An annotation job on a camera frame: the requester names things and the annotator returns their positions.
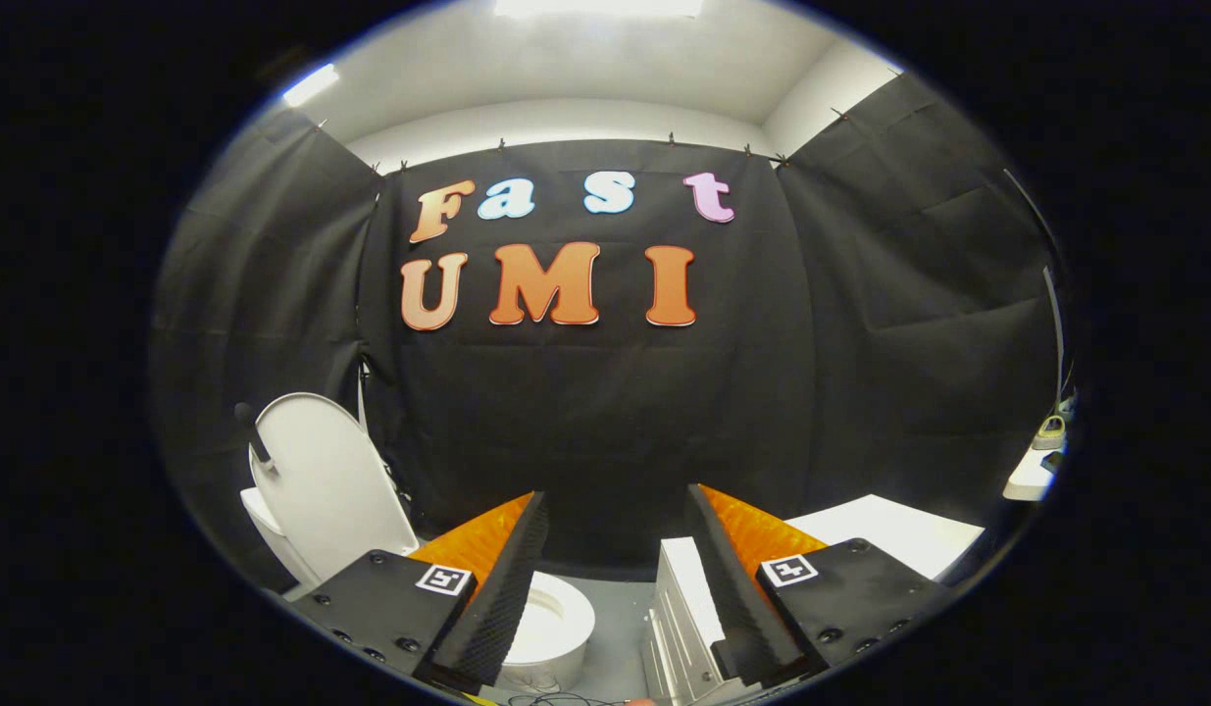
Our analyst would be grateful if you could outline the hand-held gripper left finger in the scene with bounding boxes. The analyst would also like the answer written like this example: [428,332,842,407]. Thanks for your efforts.
[291,490,551,692]

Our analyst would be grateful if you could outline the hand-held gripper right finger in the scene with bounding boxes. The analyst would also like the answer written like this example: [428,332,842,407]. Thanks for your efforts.
[685,482,960,688]

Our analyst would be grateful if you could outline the white toilet lid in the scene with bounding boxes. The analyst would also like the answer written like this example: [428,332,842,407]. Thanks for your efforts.
[234,392,421,585]

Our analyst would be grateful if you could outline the white toilet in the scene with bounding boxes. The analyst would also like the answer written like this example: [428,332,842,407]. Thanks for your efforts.
[239,485,598,695]

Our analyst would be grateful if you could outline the white drawer cabinet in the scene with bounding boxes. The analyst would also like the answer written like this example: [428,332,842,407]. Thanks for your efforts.
[642,493,987,706]

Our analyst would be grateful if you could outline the black backdrop cloth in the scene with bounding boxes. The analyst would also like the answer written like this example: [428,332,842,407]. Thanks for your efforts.
[152,74,1069,589]

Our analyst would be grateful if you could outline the white side desk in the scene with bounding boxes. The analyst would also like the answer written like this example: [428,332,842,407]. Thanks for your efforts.
[1002,446,1068,503]

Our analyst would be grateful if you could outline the small ceiling light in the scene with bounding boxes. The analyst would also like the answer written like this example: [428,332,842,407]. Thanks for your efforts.
[280,63,340,108]

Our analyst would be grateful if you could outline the floor cables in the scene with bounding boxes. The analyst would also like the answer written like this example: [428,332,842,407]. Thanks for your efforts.
[505,688,628,706]

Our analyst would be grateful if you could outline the white hose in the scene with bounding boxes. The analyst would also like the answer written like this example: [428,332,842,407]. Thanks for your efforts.
[357,358,413,507]

